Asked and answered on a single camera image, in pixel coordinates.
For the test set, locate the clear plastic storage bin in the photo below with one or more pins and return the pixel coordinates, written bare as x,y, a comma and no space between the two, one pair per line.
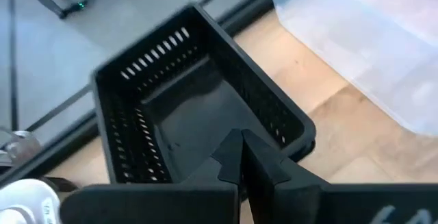
359,28

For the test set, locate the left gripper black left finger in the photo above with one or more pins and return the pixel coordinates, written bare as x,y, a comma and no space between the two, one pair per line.
154,205

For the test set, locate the grey rounded object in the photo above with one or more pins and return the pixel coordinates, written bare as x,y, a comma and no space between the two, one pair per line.
20,147

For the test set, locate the white round object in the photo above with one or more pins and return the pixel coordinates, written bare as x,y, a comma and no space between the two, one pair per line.
24,203

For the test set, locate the black slotted plastic basket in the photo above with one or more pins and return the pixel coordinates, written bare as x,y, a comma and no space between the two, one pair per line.
191,114

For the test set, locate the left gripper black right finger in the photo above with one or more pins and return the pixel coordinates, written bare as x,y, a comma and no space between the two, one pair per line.
308,203

